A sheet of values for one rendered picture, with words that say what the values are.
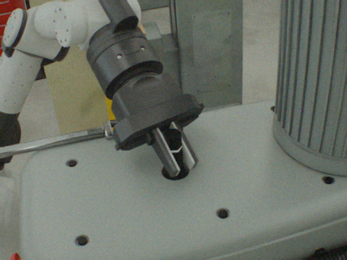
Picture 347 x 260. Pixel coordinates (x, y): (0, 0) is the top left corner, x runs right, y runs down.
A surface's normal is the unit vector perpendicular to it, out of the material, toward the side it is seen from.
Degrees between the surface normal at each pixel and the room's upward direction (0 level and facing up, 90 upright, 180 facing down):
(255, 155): 0
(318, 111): 90
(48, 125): 0
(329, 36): 90
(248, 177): 0
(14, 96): 95
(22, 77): 95
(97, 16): 32
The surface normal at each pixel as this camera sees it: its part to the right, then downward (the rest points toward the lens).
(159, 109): 0.21, -0.44
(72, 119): 0.25, 0.58
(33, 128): -0.07, -0.80
